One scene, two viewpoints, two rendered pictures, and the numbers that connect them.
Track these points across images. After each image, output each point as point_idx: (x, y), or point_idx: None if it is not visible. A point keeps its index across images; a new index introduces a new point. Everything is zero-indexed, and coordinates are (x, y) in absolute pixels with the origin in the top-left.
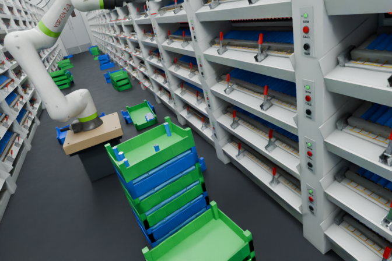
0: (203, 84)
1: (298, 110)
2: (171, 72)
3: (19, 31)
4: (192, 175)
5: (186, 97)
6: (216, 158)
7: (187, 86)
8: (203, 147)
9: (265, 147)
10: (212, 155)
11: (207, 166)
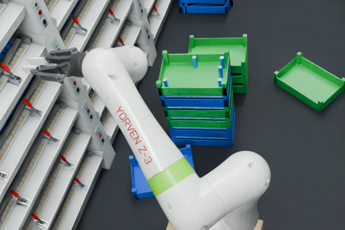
0: (80, 102)
1: None
2: (19, 229)
3: (233, 160)
4: None
5: (52, 207)
6: (112, 169)
7: (25, 220)
8: (99, 200)
9: None
10: (108, 178)
11: (128, 166)
